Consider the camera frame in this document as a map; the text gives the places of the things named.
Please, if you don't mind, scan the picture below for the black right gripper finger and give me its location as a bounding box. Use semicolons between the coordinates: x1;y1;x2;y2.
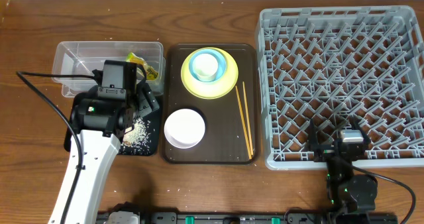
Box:
307;121;319;151
352;118;370;144

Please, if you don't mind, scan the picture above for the wooden chopstick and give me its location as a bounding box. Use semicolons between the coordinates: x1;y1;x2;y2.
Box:
235;85;252;160
242;82;254;159

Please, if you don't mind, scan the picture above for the green orange snack wrapper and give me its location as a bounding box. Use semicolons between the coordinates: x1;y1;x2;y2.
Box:
126;52;158;80

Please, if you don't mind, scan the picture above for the pink white small bowl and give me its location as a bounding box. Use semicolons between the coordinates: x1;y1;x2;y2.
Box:
164;109;206;149

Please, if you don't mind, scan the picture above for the yellow plate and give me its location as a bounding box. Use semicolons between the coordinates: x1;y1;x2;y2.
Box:
181;47;239;99

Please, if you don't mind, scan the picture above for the white cup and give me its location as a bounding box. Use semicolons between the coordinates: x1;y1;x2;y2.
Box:
193;54;219;82

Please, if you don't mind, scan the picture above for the light blue bowl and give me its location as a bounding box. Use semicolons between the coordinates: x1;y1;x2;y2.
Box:
189;48;227;82

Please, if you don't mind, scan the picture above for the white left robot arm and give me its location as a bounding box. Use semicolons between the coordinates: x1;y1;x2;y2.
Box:
50;82;160;223

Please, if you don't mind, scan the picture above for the grey dishwasher rack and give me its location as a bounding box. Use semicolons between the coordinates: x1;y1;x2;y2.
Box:
255;5;423;170

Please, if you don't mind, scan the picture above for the spilled rice pile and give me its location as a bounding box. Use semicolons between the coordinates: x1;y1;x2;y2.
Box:
121;118;151;150

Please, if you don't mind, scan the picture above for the black tray bin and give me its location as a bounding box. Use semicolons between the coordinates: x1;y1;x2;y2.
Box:
71;109;160;159

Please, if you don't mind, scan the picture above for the clear plastic bin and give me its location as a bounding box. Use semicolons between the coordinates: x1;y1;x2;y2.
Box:
52;41;166;96

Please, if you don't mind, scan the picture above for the dark brown serving tray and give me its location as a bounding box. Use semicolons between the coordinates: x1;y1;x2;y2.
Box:
160;44;260;164

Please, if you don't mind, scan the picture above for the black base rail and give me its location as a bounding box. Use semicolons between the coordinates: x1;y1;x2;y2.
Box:
95;202;398;224

